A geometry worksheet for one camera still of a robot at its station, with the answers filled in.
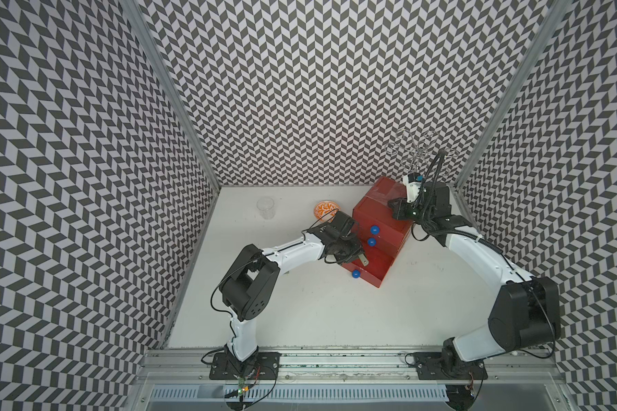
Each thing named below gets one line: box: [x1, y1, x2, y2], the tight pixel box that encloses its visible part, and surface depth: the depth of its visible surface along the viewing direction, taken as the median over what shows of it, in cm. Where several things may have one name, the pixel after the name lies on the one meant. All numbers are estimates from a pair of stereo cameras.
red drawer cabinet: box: [342, 176, 414, 281], surface depth 88 cm
